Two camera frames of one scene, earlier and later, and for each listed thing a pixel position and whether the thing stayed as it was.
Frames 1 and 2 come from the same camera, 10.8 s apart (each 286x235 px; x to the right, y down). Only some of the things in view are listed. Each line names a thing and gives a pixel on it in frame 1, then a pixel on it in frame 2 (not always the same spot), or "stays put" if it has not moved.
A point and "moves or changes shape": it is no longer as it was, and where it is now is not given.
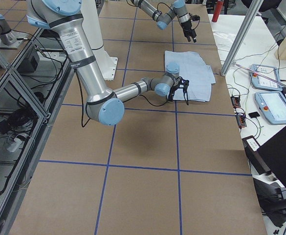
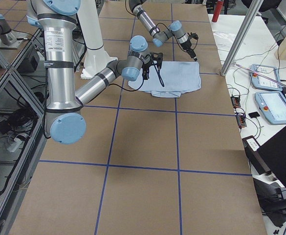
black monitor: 281,154 stays put
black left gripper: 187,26 → 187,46
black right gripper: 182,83 → 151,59
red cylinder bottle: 218,8 stays put
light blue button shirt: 192,68 moves or changes shape
